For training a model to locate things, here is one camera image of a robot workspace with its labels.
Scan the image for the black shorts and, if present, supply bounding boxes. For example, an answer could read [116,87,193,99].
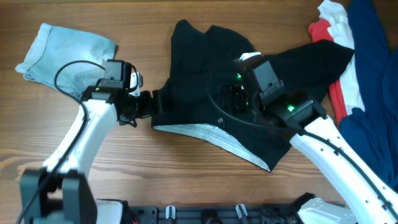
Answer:
[151,20,354,171]

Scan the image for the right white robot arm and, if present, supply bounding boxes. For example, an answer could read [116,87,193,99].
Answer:
[233,52,397,223]

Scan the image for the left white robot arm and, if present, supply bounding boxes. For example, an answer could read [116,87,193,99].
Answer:
[17,85,152,223]

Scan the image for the folded light blue denim shorts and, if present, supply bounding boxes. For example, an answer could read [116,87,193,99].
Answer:
[16,23,116,99]

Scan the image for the red cloth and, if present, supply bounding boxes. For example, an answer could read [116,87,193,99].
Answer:
[308,19,347,127]

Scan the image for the white cloth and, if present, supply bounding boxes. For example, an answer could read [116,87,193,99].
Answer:
[317,0,366,116]

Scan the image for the navy blue garment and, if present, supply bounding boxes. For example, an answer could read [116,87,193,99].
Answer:
[340,0,397,190]

